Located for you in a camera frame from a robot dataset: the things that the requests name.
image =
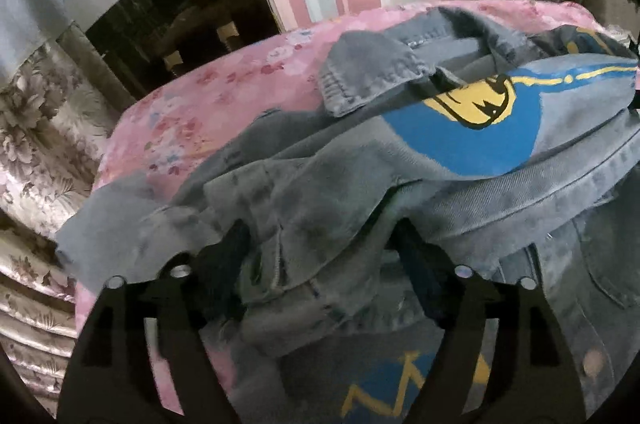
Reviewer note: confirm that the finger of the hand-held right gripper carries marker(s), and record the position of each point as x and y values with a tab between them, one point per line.
636	99

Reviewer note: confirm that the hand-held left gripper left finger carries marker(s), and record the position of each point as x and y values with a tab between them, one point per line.
220	266

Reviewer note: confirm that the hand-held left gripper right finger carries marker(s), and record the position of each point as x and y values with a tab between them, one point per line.
417	256

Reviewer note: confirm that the grey denim jacket with print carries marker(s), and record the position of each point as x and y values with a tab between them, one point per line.
350	184

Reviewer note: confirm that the pink floral bedsheet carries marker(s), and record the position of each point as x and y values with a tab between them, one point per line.
200	104

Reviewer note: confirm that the beige floral quilted cloth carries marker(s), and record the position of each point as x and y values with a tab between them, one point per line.
40	129

